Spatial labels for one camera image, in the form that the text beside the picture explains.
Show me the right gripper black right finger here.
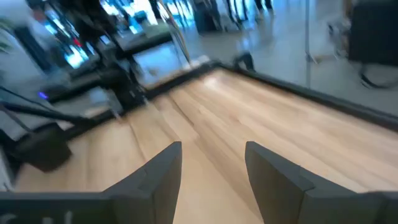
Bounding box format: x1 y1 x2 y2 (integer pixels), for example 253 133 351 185
244 141 398 224

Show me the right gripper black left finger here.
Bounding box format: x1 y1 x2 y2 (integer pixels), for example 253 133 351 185
0 141 183 224

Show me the dark table clamp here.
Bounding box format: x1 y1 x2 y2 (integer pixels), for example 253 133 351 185
233 52 256 72

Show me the black box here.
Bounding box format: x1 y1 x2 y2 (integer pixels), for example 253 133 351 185
348 0 398 66

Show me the coiled black cable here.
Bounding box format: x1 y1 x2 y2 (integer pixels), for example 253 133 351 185
359 63 398 90

